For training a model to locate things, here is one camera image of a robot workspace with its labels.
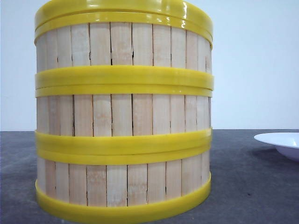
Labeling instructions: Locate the bamboo steamer basket lifted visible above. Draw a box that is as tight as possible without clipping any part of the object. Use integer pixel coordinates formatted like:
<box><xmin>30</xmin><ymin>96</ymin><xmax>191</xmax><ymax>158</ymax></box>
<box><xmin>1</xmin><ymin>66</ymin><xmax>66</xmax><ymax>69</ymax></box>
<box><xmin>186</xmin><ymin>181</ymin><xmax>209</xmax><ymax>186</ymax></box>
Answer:
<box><xmin>36</xmin><ymin>94</ymin><xmax>212</xmax><ymax>162</ymax></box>

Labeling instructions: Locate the bamboo steamer basket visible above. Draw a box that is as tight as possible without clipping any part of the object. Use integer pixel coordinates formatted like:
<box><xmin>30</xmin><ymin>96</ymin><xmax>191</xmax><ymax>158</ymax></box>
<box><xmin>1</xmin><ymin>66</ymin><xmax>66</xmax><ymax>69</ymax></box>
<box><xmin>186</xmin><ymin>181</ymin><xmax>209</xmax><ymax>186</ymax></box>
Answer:
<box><xmin>35</xmin><ymin>12</ymin><xmax>214</xmax><ymax>97</ymax></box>

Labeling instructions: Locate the woven bamboo steamer lid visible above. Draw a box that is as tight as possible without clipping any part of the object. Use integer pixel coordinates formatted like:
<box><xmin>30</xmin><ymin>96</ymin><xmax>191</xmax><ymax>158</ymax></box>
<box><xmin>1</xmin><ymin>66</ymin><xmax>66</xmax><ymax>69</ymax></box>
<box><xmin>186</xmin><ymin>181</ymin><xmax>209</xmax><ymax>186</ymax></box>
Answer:
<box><xmin>35</xmin><ymin>0</ymin><xmax>213</xmax><ymax>29</ymax></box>

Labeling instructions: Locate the bamboo steamer basket base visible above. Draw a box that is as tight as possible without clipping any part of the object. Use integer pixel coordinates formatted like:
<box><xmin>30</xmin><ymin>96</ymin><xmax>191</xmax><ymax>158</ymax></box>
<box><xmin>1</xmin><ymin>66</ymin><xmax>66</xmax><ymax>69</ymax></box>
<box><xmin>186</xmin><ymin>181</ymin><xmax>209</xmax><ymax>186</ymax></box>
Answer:
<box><xmin>35</xmin><ymin>146</ymin><xmax>211</xmax><ymax>224</ymax></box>

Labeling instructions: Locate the white plate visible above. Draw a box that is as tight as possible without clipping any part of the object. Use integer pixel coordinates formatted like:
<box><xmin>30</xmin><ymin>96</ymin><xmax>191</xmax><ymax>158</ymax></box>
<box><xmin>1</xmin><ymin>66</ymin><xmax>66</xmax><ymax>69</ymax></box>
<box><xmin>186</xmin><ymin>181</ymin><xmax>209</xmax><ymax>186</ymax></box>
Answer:
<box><xmin>254</xmin><ymin>132</ymin><xmax>299</xmax><ymax>161</ymax></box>

